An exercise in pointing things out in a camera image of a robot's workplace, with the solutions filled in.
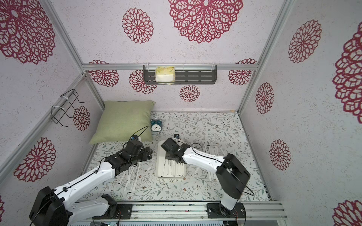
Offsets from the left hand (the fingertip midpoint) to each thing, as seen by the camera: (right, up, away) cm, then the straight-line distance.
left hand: (148, 152), depth 84 cm
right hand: (+13, 0, +3) cm, 13 cm away
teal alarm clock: (+1, +16, +20) cm, 26 cm away
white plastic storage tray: (+11, -11, +4) cm, 16 cm away
